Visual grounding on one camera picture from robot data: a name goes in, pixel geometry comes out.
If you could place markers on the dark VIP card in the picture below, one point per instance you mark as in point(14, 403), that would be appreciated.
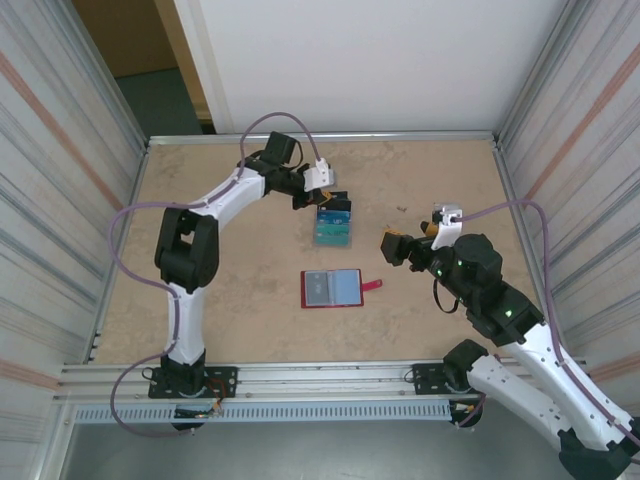
point(344, 202)

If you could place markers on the clear acrylic card tray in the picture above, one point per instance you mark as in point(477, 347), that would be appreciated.
point(333, 246)

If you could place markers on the red leather card holder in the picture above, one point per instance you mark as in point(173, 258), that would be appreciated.
point(347, 287)

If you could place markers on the teal card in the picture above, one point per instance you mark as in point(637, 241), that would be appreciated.
point(332, 228)
point(332, 239)

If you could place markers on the wooden door jamb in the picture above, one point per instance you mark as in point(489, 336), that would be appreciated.
point(185, 60)

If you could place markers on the corrugated translucent side panel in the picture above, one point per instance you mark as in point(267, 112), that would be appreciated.
point(590, 150)
point(50, 200)

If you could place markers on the brown wooden door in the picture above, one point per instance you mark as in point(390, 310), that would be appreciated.
point(125, 35)

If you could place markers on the small circuit board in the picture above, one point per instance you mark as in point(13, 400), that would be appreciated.
point(197, 414)

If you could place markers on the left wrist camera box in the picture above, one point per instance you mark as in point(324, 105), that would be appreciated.
point(320, 175)

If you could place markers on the aluminium table edge frame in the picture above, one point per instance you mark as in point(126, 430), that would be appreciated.
point(320, 137)

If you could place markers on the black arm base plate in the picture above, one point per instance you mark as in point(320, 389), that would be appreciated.
point(425, 380)
point(230, 375)

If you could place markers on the aluminium mounting rail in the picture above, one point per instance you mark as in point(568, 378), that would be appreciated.
point(325, 375)

